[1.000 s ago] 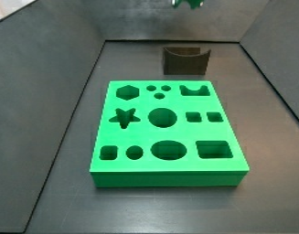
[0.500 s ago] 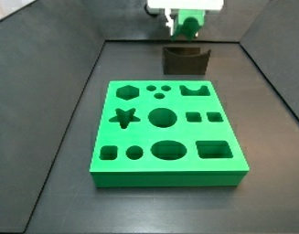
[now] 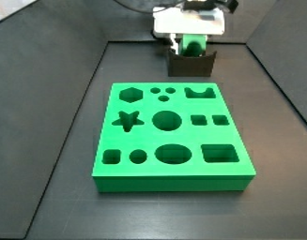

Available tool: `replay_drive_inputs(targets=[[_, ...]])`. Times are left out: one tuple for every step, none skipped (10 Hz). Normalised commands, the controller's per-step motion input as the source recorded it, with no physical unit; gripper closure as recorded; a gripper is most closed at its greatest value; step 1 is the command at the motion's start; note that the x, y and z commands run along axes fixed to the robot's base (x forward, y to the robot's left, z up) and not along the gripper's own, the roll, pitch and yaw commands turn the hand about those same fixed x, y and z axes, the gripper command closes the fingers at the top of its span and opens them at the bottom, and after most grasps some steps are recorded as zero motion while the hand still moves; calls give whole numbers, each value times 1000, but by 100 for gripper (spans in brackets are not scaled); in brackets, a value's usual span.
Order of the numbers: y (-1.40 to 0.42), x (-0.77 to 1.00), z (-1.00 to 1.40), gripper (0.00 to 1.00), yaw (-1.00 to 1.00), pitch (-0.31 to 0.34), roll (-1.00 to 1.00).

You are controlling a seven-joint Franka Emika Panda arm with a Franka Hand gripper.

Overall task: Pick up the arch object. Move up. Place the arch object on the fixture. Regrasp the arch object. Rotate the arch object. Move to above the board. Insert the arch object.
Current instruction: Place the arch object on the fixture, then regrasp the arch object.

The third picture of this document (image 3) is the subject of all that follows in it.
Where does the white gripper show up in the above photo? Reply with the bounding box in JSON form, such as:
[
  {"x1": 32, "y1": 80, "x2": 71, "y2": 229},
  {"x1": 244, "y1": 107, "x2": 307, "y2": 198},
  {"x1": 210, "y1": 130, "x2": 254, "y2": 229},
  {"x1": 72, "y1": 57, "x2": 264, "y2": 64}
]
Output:
[{"x1": 154, "y1": 7, "x2": 224, "y2": 54}]

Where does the green arch block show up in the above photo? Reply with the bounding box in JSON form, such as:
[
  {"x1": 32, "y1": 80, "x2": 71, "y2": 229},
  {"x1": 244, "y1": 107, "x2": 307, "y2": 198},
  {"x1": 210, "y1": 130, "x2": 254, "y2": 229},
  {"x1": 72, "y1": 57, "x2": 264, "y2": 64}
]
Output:
[{"x1": 179, "y1": 34, "x2": 207, "y2": 57}]

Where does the black curved fixture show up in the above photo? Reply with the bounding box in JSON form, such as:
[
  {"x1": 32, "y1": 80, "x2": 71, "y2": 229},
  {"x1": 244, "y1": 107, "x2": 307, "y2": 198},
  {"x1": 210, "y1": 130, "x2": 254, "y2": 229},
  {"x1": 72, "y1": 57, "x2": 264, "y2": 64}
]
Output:
[{"x1": 167, "y1": 50, "x2": 216, "y2": 77}]

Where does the green shape sorter board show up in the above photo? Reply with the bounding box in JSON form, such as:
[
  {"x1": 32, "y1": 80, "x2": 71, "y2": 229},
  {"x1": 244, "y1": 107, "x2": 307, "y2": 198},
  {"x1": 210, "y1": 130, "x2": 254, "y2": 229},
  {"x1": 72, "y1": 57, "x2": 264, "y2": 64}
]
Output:
[{"x1": 92, "y1": 82, "x2": 256, "y2": 192}]

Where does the black cable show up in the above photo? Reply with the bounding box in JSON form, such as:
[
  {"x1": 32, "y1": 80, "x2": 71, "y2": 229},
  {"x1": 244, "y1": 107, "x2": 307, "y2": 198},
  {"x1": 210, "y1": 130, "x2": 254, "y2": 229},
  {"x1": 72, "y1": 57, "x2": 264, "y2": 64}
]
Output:
[{"x1": 114, "y1": 0, "x2": 170, "y2": 14}]

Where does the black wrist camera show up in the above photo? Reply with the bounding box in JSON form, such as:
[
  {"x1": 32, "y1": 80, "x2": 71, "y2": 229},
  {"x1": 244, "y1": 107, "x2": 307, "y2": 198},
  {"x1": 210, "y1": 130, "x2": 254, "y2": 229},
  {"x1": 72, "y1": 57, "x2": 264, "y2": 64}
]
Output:
[{"x1": 183, "y1": 0, "x2": 238, "y2": 13}]

